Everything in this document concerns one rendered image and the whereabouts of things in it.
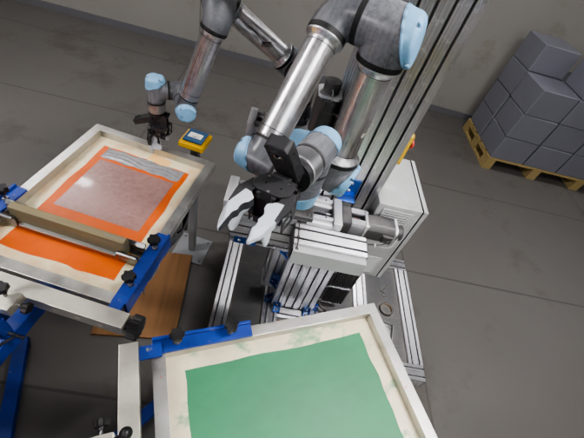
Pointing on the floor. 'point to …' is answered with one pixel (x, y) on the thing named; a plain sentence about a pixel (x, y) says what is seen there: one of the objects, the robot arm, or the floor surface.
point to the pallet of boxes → (534, 113)
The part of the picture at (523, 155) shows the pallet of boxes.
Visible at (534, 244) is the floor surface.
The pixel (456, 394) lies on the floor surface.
